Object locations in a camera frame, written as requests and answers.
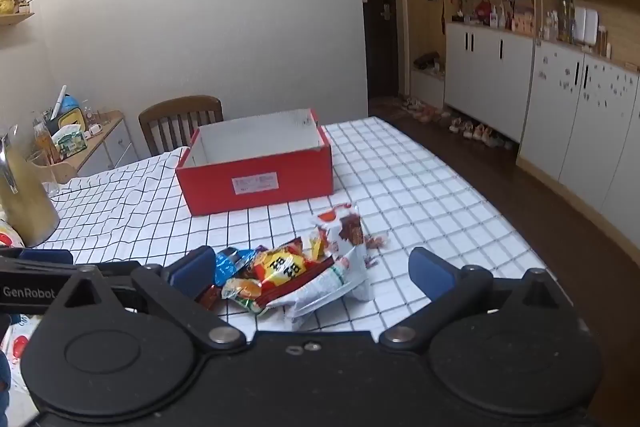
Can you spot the blue snack packet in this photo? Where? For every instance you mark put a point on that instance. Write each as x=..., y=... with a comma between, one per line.
x=232, y=262

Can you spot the green egg snack packet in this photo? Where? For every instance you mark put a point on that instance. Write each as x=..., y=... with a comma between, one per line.
x=245, y=289

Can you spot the group of clear bottles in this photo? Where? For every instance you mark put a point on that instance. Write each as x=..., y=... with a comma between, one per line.
x=562, y=22

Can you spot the large white snack packet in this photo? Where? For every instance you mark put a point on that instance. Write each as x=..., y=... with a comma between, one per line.
x=325, y=289

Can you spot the yellow blue bag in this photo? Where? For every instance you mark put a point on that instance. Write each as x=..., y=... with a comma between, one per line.
x=70, y=107

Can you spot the white black checkered tablecloth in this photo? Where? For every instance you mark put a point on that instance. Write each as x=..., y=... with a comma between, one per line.
x=425, y=187

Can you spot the row of shoes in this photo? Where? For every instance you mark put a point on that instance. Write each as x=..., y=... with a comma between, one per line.
x=465, y=127

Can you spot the brown wooden chair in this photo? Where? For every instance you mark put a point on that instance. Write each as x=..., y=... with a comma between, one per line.
x=180, y=104

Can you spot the wooden white side cabinet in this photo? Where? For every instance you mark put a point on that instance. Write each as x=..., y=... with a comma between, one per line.
x=107, y=147

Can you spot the green tissue pack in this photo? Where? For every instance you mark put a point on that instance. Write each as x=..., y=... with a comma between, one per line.
x=70, y=142

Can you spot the red yellow snack packet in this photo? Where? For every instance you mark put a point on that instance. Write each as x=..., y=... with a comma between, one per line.
x=282, y=269

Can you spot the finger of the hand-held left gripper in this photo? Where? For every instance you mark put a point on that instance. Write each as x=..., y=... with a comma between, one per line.
x=35, y=255

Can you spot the white tube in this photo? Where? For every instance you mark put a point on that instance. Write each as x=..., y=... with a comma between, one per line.
x=60, y=99

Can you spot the dark red snack packet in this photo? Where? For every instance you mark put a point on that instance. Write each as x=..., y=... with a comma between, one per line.
x=210, y=298

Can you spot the white countertop container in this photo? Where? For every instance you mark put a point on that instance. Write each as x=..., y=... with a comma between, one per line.
x=585, y=27

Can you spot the white orange snack packet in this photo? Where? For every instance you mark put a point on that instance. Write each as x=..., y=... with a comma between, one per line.
x=345, y=227

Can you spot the clutter of small household goods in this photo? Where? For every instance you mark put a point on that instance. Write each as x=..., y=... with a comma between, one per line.
x=505, y=14

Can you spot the white red printed bag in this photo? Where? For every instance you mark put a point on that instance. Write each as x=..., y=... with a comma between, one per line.
x=20, y=342

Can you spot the white cabinet with stickers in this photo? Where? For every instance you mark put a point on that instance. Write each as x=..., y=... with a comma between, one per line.
x=575, y=132

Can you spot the white lower cabinet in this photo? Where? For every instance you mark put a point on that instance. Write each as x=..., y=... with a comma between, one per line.
x=490, y=82

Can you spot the red cardboard box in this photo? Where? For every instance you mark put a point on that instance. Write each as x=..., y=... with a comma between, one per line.
x=260, y=187

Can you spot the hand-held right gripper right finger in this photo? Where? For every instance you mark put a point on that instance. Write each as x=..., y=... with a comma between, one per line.
x=430, y=272

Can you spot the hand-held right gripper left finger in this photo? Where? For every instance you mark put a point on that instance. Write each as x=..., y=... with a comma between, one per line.
x=192, y=269

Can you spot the clear glass cup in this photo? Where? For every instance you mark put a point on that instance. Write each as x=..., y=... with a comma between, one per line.
x=42, y=172

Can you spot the small red candy wrapper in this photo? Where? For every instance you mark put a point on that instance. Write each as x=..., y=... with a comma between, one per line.
x=376, y=242

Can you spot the orange drink bottle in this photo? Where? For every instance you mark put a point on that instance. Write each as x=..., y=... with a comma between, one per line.
x=44, y=142

